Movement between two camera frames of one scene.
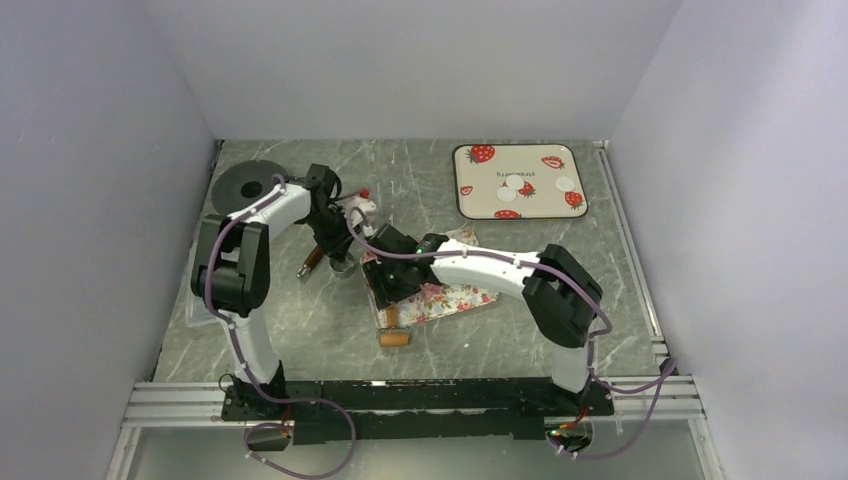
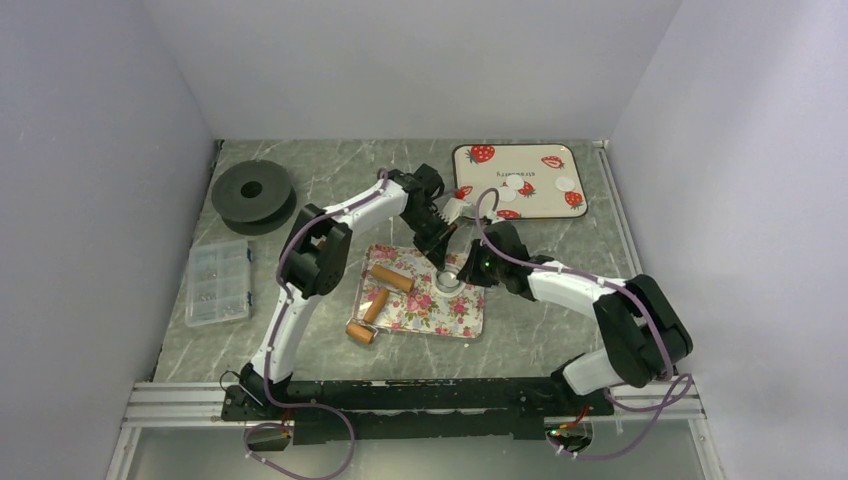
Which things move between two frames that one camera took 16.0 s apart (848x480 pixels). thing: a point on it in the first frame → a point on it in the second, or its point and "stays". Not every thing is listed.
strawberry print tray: x=479 y=170 stays
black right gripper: x=384 y=295 → x=469 y=273
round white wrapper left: x=506 y=194 stays
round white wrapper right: x=564 y=183 stays
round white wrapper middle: x=515 y=182 stays
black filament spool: x=243 y=182 stays
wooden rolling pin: x=393 y=335 → x=363 y=330
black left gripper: x=339 y=246 → x=437 y=248
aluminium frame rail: x=177 y=405 stays
